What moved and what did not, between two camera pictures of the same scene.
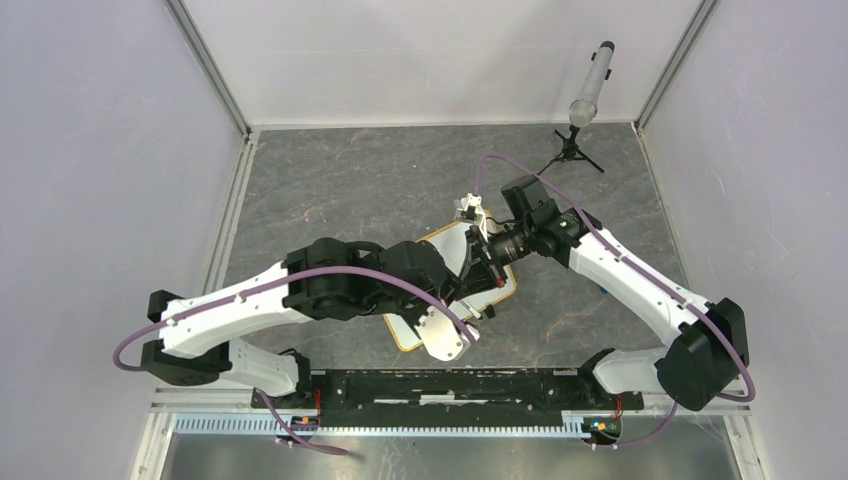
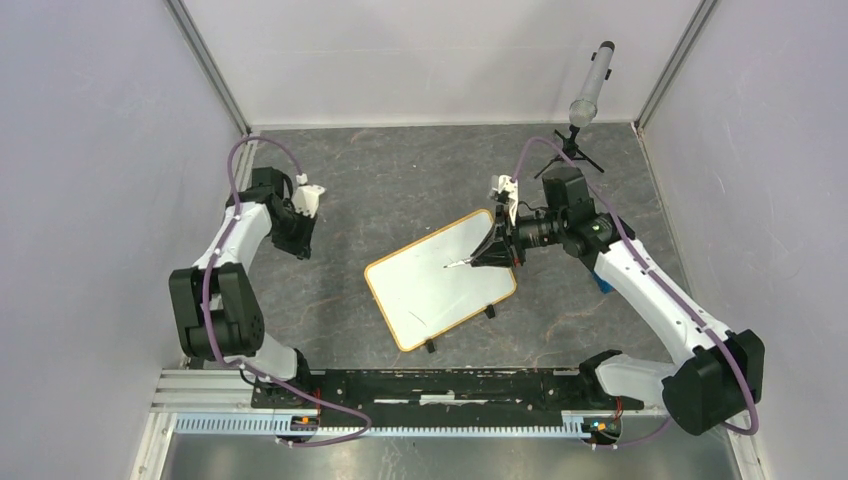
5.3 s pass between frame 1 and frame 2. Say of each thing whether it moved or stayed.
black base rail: stayed
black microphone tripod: stayed
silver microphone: stayed
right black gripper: moved
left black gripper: moved
